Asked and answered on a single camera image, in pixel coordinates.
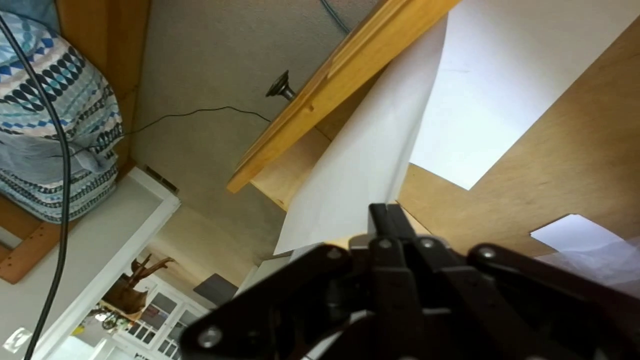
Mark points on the brown antler figurine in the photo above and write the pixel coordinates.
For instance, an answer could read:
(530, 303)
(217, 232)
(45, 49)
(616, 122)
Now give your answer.
(137, 283)

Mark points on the large open wooden drawer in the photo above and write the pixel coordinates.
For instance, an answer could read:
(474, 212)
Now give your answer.
(572, 153)

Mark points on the white glass door cabinet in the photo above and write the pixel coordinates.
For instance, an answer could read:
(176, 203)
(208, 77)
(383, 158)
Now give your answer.
(160, 321)

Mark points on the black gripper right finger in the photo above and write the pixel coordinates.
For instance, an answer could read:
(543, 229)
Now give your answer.
(410, 246)

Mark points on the white door frame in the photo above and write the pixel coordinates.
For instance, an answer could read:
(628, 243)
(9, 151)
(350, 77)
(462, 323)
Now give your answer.
(101, 246)

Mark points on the brown wooden bed frame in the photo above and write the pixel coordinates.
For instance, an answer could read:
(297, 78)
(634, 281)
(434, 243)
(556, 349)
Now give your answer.
(101, 27)

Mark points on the white paper sheet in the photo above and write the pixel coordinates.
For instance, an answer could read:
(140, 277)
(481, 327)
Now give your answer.
(360, 167)

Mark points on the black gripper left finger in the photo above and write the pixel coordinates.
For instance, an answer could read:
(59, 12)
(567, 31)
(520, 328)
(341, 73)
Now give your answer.
(381, 231)

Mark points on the black drawer knob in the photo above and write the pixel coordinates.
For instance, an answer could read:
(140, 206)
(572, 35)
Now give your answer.
(280, 86)

